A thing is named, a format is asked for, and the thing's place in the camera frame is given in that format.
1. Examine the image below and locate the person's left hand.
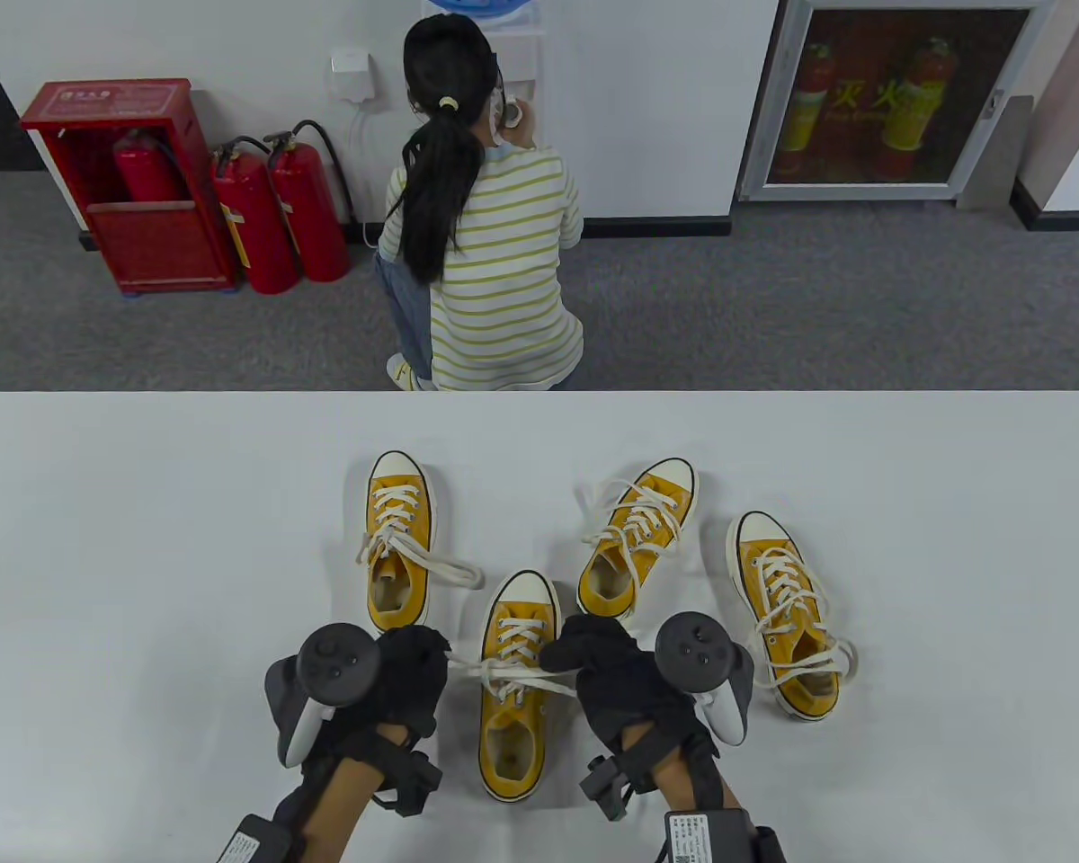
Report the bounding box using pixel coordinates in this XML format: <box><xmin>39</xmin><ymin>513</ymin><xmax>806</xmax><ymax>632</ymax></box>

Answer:
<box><xmin>306</xmin><ymin>627</ymin><xmax>453</xmax><ymax>763</ymax></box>

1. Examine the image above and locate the person's right hand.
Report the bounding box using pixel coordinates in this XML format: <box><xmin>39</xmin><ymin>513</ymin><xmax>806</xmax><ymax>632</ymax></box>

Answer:
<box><xmin>539</xmin><ymin>614</ymin><xmax>720</xmax><ymax>763</ymax></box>

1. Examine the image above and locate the yellow shoe with white laces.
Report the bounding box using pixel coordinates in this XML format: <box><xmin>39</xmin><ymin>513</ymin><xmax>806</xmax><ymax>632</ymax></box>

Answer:
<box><xmin>448</xmin><ymin>569</ymin><xmax>585</xmax><ymax>804</ymax></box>
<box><xmin>575</xmin><ymin>458</ymin><xmax>700</xmax><ymax>623</ymax></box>
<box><xmin>355</xmin><ymin>449</ymin><xmax>486</xmax><ymax>635</ymax></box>
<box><xmin>727</xmin><ymin>510</ymin><xmax>860</xmax><ymax>722</ymax></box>

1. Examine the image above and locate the person's right forearm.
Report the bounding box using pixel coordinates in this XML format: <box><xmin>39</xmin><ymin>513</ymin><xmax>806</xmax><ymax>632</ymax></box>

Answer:
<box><xmin>620</xmin><ymin>724</ymin><xmax>788</xmax><ymax>863</ymax></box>

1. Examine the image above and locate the person's left forearm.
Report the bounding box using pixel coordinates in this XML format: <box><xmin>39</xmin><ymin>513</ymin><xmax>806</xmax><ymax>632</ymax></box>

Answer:
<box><xmin>274</xmin><ymin>724</ymin><xmax>415</xmax><ymax>863</ymax></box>

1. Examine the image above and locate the gray tracking controller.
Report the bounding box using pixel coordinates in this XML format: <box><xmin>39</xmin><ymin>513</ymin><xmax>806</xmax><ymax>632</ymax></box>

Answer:
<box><xmin>655</xmin><ymin>611</ymin><xmax>756</xmax><ymax>747</ymax></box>
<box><xmin>265</xmin><ymin>623</ymin><xmax>384</xmax><ymax>768</ymax></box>

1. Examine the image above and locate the black labelled wrist box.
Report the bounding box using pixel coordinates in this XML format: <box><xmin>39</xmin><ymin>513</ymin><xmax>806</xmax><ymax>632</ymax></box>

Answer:
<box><xmin>216</xmin><ymin>814</ymin><xmax>295</xmax><ymax>863</ymax></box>
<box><xmin>664</xmin><ymin>809</ymin><xmax>758</xmax><ymax>863</ymax></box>

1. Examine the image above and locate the red fire extinguisher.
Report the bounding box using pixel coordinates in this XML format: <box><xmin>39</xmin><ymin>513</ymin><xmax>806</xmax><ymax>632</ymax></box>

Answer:
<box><xmin>209</xmin><ymin>137</ymin><xmax>299</xmax><ymax>296</ymax></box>
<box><xmin>112</xmin><ymin>129</ymin><xmax>185</xmax><ymax>206</ymax></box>
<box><xmin>263</xmin><ymin>120</ymin><xmax>358</xmax><ymax>284</ymax></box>

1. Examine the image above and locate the red extinguisher floor cabinet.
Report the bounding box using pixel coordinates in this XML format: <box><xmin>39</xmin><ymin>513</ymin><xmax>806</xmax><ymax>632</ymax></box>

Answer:
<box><xmin>18</xmin><ymin>78</ymin><xmax>239</xmax><ymax>298</ymax></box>

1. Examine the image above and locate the red extinguisher behind glass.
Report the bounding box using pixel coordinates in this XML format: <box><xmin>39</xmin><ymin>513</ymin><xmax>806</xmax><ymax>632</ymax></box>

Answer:
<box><xmin>778</xmin><ymin>40</ymin><xmax>839</xmax><ymax>176</ymax></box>
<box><xmin>881</xmin><ymin>36</ymin><xmax>959</xmax><ymax>181</ymax></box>

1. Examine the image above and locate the white water dispenser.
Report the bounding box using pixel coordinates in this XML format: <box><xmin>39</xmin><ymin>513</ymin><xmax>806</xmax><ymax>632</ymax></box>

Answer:
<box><xmin>493</xmin><ymin>22</ymin><xmax>545</xmax><ymax>149</ymax></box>

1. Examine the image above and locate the gray metal panel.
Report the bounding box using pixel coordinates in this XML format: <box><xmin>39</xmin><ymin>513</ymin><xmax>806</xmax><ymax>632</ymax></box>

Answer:
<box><xmin>958</xmin><ymin>93</ymin><xmax>1035</xmax><ymax>212</ymax></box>

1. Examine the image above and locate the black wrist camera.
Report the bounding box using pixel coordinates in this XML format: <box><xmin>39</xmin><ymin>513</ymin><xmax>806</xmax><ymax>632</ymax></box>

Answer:
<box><xmin>580</xmin><ymin>755</ymin><xmax>638</xmax><ymax>821</ymax></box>
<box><xmin>373</xmin><ymin>749</ymin><xmax>444</xmax><ymax>817</ymax></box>

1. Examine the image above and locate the white power cable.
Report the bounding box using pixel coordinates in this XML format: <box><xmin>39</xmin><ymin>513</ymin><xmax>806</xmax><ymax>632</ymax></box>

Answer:
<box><xmin>349</xmin><ymin>103</ymin><xmax>388</xmax><ymax>248</ymax></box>

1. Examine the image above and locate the white wall box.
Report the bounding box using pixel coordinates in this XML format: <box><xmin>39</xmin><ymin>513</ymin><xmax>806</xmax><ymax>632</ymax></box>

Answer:
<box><xmin>328</xmin><ymin>49</ymin><xmax>388</xmax><ymax>109</ymax></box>

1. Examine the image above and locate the glass door wall cabinet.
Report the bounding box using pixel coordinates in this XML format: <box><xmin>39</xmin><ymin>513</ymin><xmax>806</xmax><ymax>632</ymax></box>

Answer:
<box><xmin>737</xmin><ymin>0</ymin><xmax>1057</xmax><ymax>203</ymax></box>

